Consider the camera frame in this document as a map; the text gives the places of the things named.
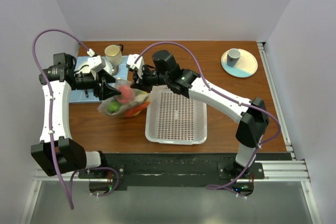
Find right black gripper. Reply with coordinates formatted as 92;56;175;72
131;63;170;93

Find green fake fruit ball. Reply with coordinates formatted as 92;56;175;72
107;101;122;114

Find red fake apple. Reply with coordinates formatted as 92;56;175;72
117;85;134;104

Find grey fake fish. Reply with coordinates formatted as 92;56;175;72
131;94;149;107

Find polka dot zip bag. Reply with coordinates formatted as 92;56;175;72
98;79;150;118

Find white plastic basket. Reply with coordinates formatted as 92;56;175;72
145;86;207;145

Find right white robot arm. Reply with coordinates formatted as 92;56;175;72
127;50;269;178

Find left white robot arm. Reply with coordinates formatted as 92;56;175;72
30;53;120;178

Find red fake chili pepper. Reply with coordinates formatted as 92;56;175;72
124;102;150;118

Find metal spoon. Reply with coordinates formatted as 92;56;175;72
112;66;119;76

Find white paper bowl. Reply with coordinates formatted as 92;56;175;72
74;59;113;78

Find blue grid placemat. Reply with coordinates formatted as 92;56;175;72
68;55;130;104

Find beige mug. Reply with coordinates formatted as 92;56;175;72
104;44;123;67

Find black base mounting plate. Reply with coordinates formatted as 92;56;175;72
76;152;293;192

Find small grey cup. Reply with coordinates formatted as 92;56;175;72
227;48;241;67

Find round beige blue plate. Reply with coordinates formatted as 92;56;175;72
221;48;258;78

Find black handled knife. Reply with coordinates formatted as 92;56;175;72
84;89;89;98

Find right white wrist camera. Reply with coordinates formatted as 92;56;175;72
126;54;144;76

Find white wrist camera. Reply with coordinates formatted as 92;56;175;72
126;54;144;76
87;48;106;73

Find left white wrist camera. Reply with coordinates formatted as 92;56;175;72
87;48;106;73

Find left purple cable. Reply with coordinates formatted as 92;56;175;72
31;28;95;210

